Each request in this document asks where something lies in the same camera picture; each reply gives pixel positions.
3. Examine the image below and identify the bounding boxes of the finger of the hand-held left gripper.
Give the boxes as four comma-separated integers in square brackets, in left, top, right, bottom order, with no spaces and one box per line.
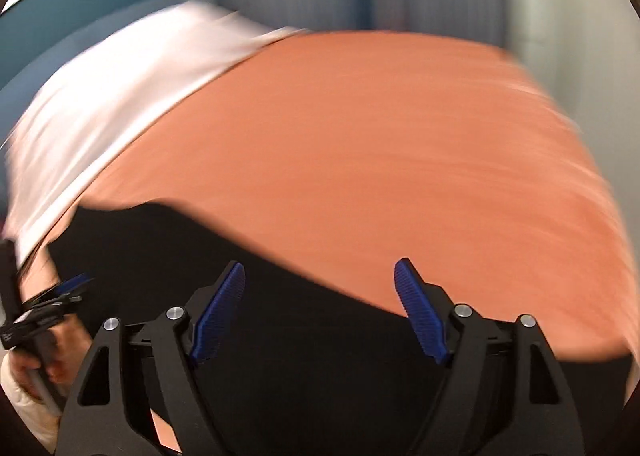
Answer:
[17,293,85,329]
[47,273,96,298]

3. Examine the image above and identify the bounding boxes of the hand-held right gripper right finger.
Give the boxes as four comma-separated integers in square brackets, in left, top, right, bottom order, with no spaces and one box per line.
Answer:
[394,257,586,456]

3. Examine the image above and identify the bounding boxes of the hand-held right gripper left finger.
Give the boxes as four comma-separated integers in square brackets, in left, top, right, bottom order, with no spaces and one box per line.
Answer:
[56,261,246,456]

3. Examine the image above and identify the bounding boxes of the black pants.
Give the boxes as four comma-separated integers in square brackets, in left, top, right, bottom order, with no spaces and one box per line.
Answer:
[47,203,632,456]

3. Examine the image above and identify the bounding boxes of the person's left hand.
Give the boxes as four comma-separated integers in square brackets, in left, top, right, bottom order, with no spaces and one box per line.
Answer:
[11,316,90,399]

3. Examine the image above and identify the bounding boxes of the orange bed sheet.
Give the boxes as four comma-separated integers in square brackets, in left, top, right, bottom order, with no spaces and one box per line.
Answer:
[75,28,640,454]

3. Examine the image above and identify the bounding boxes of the white pillow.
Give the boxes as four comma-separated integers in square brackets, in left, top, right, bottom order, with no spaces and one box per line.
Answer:
[4,1,313,264]

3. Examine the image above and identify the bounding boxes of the blue padded headboard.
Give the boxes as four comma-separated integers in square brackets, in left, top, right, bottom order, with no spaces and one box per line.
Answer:
[0,0,213,92]

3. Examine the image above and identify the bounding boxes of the white door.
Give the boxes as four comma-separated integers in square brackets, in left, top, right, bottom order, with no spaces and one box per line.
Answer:
[504,0,640,137]

